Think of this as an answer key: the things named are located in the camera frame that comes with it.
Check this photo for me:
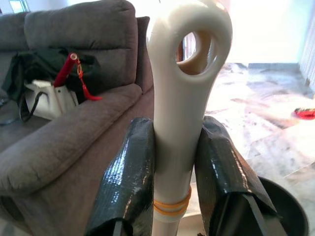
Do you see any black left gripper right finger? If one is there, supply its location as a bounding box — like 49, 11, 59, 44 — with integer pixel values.
193, 116, 283, 236

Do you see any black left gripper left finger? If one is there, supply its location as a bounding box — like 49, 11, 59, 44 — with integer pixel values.
85, 117, 156, 236

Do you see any red object on floor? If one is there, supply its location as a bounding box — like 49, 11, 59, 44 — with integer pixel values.
291, 107, 315, 121

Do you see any yellow rubber band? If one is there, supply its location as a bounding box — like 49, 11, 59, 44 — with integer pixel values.
153, 187, 192, 217

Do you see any grey fabric sofa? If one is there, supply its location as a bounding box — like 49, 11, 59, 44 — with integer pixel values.
0, 0, 158, 236

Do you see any black bucket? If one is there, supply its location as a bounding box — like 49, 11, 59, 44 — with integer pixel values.
255, 176, 310, 236

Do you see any white bag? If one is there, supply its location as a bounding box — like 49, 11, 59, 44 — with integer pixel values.
23, 79, 79, 121

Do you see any red scroll with tassel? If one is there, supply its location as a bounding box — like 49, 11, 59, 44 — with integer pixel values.
53, 52, 103, 102

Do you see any dark green cloth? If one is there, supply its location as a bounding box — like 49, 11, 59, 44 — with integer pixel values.
1, 46, 101, 104

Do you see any black cable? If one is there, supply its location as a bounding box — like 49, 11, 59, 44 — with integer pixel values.
0, 91, 41, 126

